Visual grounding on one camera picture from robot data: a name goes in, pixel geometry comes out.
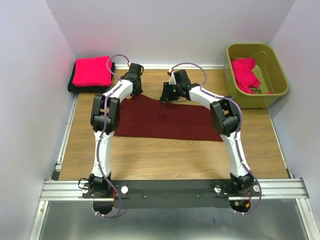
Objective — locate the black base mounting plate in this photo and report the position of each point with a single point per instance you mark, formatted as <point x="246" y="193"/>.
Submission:
<point x="169" y="194"/>

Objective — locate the pink t shirt in bin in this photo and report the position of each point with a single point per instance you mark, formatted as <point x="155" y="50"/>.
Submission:
<point x="248" y="76"/>

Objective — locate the maroon t shirt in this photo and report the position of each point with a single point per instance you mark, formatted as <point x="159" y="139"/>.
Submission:
<point x="141" y="116"/>

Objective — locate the aluminium frame rail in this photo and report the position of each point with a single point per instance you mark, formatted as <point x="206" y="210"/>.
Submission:
<point x="168" y="66"/>

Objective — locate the folded black t shirt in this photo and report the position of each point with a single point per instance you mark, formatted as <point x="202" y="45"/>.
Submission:
<point x="84" y="89"/>

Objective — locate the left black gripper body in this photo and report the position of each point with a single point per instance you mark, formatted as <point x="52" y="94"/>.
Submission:
<point x="139" y="90"/>

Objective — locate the olive green plastic bin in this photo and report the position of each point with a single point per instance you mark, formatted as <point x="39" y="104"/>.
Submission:
<point x="267" y="61"/>

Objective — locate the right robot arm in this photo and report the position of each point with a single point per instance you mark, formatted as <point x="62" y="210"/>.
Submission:
<point x="226" y="118"/>

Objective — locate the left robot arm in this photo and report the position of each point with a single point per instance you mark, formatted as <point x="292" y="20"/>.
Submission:
<point x="105" y="119"/>

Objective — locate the folded pink t shirt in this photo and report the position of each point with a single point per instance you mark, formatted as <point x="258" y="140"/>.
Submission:
<point x="92" y="72"/>

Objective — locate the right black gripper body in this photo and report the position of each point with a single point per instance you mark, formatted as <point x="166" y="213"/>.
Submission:
<point x="174" y="93"/>

